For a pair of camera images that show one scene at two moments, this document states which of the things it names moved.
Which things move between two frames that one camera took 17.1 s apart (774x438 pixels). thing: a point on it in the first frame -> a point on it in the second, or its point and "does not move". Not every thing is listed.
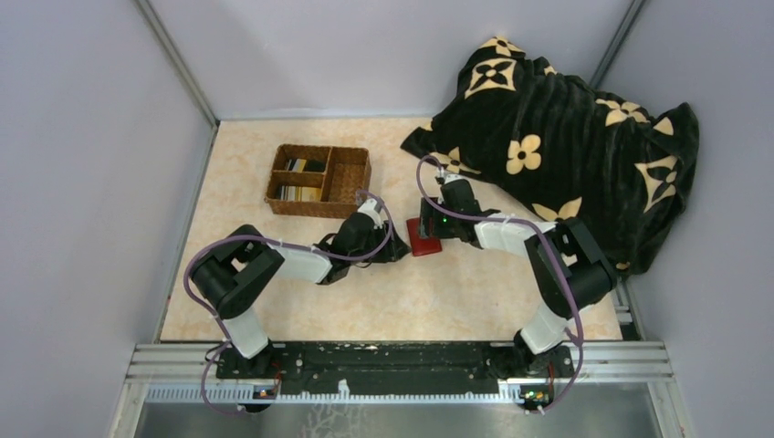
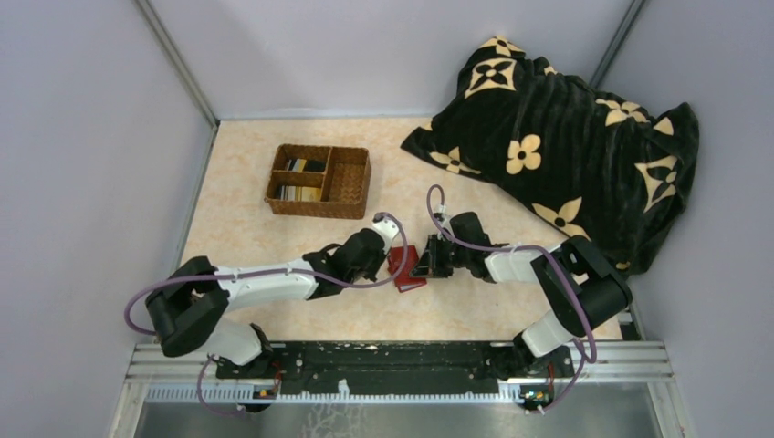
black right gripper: x=435 y=226 -> x=435 y=258
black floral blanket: x=557 y=149 does not move
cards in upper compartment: x=303 y=165 does not move
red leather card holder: x=422 y=245 -> x=395 y=259
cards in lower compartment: x=298 y=193 does not move
